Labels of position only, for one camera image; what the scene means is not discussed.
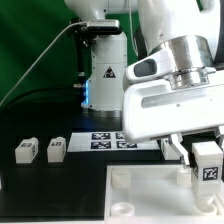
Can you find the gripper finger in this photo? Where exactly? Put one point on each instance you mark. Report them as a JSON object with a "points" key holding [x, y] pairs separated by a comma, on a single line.
{"points": [[175, 143], [219, 133]]}

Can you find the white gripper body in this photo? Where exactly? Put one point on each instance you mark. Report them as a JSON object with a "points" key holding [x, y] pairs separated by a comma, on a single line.
{"points": [[152, 109]]}

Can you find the white square tabletop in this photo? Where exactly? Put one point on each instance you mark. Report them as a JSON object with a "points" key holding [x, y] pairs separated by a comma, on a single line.
{"points": [[149, 194]]}

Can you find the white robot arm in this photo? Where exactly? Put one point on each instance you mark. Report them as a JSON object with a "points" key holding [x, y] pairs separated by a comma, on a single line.
{"points": [[192, 30]]}

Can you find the white marker sheet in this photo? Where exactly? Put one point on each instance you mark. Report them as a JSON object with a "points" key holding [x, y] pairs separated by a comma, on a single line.
{"points": [[105, 141]]}

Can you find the grey camera on mount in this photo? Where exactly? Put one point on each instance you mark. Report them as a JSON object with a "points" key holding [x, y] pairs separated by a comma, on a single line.
{"points": [[101, 27]]}

